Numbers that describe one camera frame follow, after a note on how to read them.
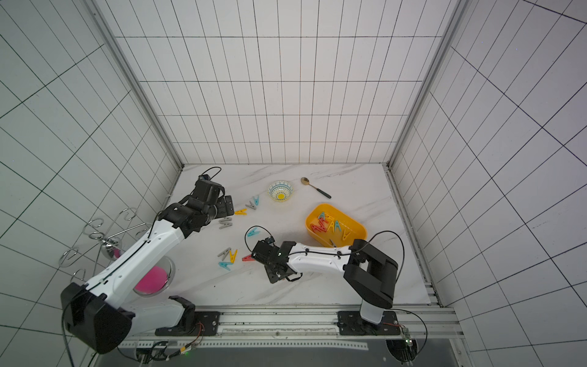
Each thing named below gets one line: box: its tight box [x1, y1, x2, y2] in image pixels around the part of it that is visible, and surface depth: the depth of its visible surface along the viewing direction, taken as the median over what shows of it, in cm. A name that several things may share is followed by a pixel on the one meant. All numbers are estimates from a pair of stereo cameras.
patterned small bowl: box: [267, 180, 295, 202], surface depth 109 cm
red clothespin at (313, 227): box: [310, 217, 329, 233], surface depth 97 cm
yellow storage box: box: [304, 203, 368, 248], surface depth 97 cm
